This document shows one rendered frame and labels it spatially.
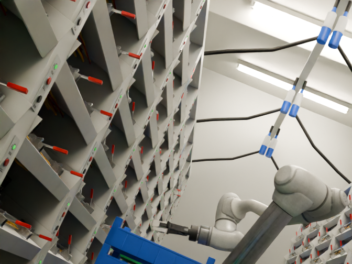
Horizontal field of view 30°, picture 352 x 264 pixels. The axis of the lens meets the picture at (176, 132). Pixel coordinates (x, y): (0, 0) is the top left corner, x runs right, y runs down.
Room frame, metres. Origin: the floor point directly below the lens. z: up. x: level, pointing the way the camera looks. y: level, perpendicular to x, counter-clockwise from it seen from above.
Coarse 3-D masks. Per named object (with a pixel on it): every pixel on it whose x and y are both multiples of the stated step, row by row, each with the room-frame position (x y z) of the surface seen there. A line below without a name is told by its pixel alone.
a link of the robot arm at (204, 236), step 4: (200, 228) 2.98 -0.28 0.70; (204, 228) 2.98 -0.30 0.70; (208, 228) 2.98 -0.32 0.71; (200, 232) 2.97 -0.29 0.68; (204, 232) 2.97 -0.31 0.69; (208, 232) 2.97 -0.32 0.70; (200, 236) 2.97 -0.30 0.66; (204, 236) 2.97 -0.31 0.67; (208, 236) 2.96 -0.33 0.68; (196, 240) 3.01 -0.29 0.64; (200, 240) 2.98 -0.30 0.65; (204, 240) 2.98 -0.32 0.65; (208, 240) 2.97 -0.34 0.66; (204, 244) 2.99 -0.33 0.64; (208, 244) 2.99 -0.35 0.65
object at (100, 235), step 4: (104, 216) 2.75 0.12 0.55; (100, 224) 2.76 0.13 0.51; (100, 228) 2.82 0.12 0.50; (96, 232) 2.81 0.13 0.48; (100, 232) 2.88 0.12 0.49; (104, 232) 2.97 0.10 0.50; (96, 236) 2.88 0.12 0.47; (100, 236) 2.95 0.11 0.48; (104, 236) 3.04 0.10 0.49; (100, 240) 3.03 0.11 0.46; (104, 240) 3.13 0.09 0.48
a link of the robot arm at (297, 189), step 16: (288, 176) 2.41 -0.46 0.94; (304, 176) 2.41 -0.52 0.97; (288, 192) 2.43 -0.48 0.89; (304, 192) 2.43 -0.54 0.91; (320, 192) 2.45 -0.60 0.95; (272, 208) 2.50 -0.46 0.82; (288, 208) 2.46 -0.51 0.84; (304, 208) 2.47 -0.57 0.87; (256, 224) 2.54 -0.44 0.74; (272, 224) 2.50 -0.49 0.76; (240, 240) 2.59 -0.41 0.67; (256, 240) 2.53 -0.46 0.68; (272, 240) 2.54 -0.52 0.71; (240, 256) 2.56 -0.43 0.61; (256, 256) 2.55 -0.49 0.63
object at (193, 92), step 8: (192, 88) 4.06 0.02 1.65; (192, 96) 4.05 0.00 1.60; (176, 120) 4.06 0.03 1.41; (184, 120) 4.09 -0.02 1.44; (176, 128) 4.06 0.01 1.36; (168, 152) 4.05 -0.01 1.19; (152, 168) 4.06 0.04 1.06; (152, 176) 4.06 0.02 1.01; (152, 184) 4.05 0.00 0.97; (136, 200) 4.06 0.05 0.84; (136, 208) 4.06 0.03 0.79; (144, 208) 4.07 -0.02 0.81
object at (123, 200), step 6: (120, 186) 2.90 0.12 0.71; (126, 186) 3.18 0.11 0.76; (120, 192) 2.91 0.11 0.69; (114, 198) 2.90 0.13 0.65; (120, 198) 3.01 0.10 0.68; (126, 198) 3.19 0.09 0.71; (132, 198) 3.35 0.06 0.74; (120, 204) 3.12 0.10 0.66; (126, 204) 3.25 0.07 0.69; (120, 210) 3.24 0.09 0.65
